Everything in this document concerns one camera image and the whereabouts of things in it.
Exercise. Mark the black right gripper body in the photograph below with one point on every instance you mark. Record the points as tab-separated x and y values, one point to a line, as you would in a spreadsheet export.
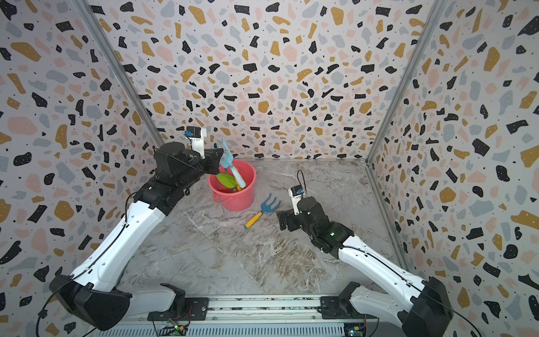
295	222

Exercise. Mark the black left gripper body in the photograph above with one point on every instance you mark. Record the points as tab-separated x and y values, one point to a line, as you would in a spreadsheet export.
206	166

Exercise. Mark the light blue fork white handle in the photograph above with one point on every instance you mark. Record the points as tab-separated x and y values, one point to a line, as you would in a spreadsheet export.
226	162

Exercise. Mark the green trowel orange handle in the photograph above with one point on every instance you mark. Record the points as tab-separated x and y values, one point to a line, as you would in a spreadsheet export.
228	181

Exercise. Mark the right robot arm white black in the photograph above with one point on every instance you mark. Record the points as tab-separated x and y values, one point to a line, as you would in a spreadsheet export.
420	307

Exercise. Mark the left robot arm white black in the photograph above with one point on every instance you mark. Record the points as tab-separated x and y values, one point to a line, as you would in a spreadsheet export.
90	292

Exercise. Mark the pink plastic bucket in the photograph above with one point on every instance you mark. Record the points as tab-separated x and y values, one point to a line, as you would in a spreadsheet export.
235	201

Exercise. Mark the green circuit board right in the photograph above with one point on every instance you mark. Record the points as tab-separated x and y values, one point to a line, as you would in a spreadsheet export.
354	330

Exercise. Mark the green circuit board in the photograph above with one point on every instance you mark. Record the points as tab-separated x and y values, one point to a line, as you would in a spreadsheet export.
172	328
354	330

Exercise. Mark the green circuit board left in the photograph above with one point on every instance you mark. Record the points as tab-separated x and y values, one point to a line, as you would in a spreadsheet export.
172	328

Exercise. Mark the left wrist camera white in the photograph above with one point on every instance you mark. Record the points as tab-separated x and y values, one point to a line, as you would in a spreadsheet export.
196	135

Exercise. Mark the small teal rake yellow handle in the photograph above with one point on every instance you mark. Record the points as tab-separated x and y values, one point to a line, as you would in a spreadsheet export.
270	205

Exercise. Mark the aluminium left corner post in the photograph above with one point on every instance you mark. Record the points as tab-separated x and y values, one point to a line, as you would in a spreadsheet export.
85	12

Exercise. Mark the aluminium corner post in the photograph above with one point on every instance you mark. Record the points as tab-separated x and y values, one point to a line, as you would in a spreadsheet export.
85	12
423	40

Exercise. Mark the aluminium back wall rail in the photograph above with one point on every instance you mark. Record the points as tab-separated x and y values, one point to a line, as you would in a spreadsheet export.
298	160

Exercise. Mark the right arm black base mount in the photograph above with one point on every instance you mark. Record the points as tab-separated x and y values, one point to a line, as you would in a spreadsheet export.
339	307

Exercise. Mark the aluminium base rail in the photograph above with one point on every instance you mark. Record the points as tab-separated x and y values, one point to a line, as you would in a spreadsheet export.
278	315

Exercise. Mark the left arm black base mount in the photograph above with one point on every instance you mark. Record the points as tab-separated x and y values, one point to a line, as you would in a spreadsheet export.
181	307

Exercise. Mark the aluminium right corner post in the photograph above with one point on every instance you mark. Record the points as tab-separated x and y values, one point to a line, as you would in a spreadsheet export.
423	40

